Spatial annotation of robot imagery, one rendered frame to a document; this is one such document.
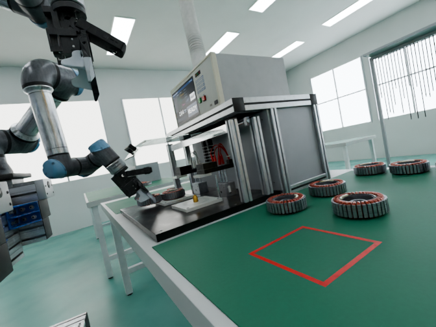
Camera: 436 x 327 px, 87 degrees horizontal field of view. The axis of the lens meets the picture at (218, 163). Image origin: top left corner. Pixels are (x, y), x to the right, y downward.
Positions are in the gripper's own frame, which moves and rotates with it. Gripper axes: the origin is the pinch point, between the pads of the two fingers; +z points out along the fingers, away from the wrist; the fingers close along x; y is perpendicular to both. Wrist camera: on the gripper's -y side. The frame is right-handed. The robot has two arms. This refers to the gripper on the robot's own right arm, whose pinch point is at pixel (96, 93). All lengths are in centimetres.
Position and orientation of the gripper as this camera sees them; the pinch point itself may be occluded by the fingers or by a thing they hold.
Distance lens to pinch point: 66.2
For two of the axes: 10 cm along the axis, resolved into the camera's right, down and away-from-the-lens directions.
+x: 4.0, -0.4, -9.2
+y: -9.0, 1.9, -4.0
